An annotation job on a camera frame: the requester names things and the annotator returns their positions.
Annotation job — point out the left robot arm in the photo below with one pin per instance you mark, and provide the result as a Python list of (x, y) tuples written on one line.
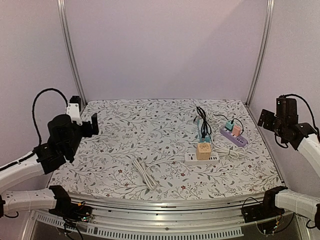
[(42, 160)]

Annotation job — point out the pink charger plug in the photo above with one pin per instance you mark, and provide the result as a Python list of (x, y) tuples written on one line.
[(236, 131)]

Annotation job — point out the beige charger plug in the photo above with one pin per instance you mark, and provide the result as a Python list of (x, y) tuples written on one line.
[(203, 151)]

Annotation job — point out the aluminium frame post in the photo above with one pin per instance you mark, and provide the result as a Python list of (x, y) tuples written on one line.
[(61, 7), (262, 51)]

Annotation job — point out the floral table cloth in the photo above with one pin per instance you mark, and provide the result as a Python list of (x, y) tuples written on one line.
[(139, 153)]

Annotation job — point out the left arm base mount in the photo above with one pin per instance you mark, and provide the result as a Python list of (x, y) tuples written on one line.
[(75, 212)]

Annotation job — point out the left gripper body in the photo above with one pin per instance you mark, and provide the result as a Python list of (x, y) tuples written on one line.
[(74, 143)]

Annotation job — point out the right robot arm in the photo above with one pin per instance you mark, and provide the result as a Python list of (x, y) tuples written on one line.
[(305, 139)]

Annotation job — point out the white power strip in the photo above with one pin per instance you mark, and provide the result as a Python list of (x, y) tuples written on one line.
[(191, 160)]

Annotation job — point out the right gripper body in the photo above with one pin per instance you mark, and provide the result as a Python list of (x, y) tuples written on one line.
[(268, 120)]

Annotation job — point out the aluminium front rail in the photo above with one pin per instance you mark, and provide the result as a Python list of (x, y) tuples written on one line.
[(129, 219)]

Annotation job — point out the purple power strip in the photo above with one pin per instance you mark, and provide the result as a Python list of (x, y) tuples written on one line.
[(239, 141)]

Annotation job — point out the teal blue power strip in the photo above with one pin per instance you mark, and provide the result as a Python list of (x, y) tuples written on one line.
[(204, 131)]

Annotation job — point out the right aluminium frame post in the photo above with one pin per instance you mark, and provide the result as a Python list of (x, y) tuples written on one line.
[(262, 51)]

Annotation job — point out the left aluminium frame post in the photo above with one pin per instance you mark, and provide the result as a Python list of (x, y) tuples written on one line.
[(61, 7)]

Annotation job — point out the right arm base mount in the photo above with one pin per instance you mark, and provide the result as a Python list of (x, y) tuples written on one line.
[(262, 211)]

